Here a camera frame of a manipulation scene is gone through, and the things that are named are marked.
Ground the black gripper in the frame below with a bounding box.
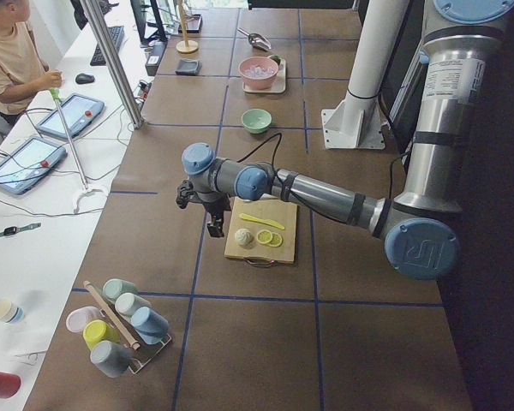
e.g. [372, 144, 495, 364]
[200, 194, 231, 237]

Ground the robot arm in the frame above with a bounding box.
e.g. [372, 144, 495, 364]
[176, 1, 514, 280]

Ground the mint green bowl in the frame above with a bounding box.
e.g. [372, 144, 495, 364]
[241, 109, 272, 134]

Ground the pink bowl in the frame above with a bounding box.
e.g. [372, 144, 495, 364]
[238, 57, 279, 90]

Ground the metal ice scoop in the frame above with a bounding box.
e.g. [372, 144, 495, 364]
[237, 27, 272, 51]

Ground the white steamed bun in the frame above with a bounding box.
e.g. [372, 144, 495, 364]
[234, 228, 254, 247]

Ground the lemon slice near bun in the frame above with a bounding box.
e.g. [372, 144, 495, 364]
[255, 229, 272, 245]

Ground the wooden cutting board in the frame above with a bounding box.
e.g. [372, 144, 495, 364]
[224, 198, 298, 264]

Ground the yellow plastic knife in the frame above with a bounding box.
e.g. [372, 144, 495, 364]
[238, 213, 285, 230]

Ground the lemon slice far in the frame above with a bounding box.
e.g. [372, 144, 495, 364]
[266, 232, 284, 247]

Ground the white cup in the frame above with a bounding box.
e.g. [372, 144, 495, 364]
[115, 292, 152, 318]

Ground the blue cup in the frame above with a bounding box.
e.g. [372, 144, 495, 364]
[130, 307, 170, 345]

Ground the green cup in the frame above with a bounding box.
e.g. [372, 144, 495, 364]
[102, 278, 139, 304]

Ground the wooden rack rod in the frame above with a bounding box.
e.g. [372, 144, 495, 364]
[83, 281, 141, 351]

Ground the metal cup rack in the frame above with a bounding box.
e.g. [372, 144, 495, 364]
[117, 328, 171, 374]

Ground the beige tray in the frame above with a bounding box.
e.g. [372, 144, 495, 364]
[242, 59, 286, 94]

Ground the yellow cup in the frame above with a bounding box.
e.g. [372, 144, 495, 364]
[82, 319, 120, 349]

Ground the grey cup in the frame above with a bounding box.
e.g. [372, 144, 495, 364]
[90, 340, 132, 378]

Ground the grey folded cloth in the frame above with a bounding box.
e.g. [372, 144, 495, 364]
[175, 58, 200, 76]

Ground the pink cup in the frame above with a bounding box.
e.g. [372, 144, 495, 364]
[65, 306, 101, 334]

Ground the teach pendant far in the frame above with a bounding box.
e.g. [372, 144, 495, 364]
[35, 93, 105, 140]

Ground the teach pendant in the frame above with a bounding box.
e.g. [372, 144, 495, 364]
[35, 93, 105, 140]
[0, 135, 67, 195]

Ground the green lime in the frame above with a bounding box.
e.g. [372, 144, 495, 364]
[268, 55, 281, 65]

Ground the wooden paper towel stand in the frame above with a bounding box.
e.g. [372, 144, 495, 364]
[176, 0, 199, 54]

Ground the teach pendant near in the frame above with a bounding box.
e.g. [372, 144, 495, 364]
[0, 135, 67, 195]

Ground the black computer mouse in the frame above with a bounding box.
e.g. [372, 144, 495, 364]
[75, 73, 95, 85]

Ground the green smartwatch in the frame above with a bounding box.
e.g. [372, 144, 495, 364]
[0, 223, 41, 238]

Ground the black tray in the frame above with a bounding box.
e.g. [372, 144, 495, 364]
[184, 14, 203, 34]

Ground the reacher grabber tool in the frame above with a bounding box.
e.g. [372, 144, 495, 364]
[49, 87, 109, 214]

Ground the black keyboard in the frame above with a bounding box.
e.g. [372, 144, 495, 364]
[89, 25, 126, 67]

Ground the paper cup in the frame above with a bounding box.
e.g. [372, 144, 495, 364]
[0, 298, 24, 324]

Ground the person in beige shirt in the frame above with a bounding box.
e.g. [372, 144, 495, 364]
[0, 1, 63, 126]

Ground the red bottle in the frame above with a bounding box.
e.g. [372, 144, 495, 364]
[0, 367, 21, 400]

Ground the aluminium frame post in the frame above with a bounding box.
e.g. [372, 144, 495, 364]
[81, 0, 144, 129]

